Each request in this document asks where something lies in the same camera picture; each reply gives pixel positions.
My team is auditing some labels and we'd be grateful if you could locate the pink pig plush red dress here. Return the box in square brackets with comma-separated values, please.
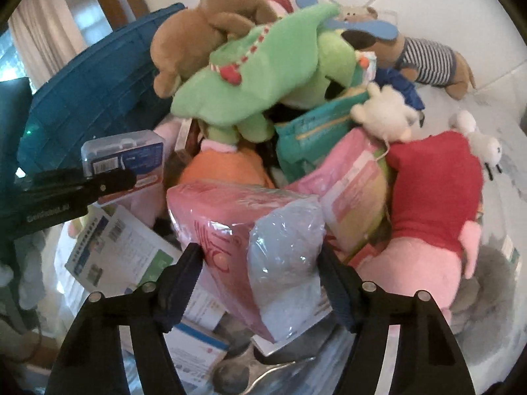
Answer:
[355, 131, 483, 319]

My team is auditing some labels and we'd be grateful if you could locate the pink tissue pack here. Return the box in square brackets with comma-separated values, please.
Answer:
[166, 180, 326, 342]

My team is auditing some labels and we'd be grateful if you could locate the white green medicine box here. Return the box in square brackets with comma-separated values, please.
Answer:
[64, 205, 225, 332]

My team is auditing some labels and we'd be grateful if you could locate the blue white medicine box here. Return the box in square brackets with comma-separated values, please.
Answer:
[163, 318, 230, 389]

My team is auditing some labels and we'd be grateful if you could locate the clear plastic first-aid box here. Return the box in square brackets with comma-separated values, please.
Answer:
[80, 130, 164, 206]

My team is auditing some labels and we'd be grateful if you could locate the blue plastic storage crate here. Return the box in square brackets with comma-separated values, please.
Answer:
[18, 3, 184, 175]

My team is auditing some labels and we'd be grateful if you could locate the white beige curtain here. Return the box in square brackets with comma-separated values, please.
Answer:
[8, 0, 87, 88]

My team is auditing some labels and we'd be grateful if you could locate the orange plush toy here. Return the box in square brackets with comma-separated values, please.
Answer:
[178, 139, 275, 188]

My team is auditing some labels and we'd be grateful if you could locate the brown teddy bear plush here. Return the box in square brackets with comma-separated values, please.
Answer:
[150, 0, 278, 98]

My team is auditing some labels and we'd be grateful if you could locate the white sheep plush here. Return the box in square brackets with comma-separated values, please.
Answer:
[449, 110, 503, 181]

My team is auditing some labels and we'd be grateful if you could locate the small white plush toy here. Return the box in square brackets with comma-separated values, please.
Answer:
[350, 82, 419, 143]

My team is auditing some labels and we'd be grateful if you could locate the green frog plush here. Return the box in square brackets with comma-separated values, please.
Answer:
[171, 3, 358, 146]

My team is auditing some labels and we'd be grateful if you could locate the striped shirt dog plush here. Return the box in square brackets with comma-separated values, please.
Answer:
[342, 30, 476, 100]

